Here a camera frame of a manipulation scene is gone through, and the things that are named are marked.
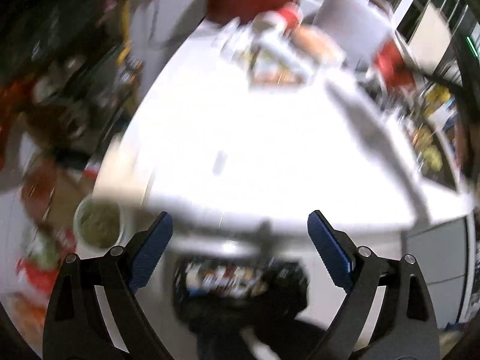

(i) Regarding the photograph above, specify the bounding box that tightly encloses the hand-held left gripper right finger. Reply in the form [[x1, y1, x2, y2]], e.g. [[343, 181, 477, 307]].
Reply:
[[307, 210, 439, 360]]

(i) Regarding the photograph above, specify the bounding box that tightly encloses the small red box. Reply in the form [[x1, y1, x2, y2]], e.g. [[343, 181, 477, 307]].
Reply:
[[373, 39, 415, 88]]

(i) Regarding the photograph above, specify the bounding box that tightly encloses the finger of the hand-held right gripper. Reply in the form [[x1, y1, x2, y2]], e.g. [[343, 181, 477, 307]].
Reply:
[[394, 58, 464, 96]]

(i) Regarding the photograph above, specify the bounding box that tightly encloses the steel kitchen sink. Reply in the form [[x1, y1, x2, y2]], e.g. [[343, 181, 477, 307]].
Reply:
[[360, 75, 469, 196]]

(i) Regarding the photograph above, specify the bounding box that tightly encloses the white pink rice cooker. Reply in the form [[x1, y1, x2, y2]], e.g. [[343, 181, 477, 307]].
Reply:
[[313, 0, 394, 68]]

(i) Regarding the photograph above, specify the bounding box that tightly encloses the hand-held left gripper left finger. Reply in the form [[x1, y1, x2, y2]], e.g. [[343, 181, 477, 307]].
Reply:
[[42, 211, 174, 360]]

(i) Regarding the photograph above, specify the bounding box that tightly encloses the red white packaging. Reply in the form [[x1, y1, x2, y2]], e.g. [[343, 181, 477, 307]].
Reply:
[[15, 229, 76, 297]]

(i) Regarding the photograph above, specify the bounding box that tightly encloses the white cutting board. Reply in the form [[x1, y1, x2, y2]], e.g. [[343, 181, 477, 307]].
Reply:
[[409, 2, 452, 68]]

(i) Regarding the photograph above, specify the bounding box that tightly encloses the white bowl of green food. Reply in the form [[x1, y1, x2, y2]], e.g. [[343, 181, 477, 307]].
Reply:
[[74, 195, 124, 248]]

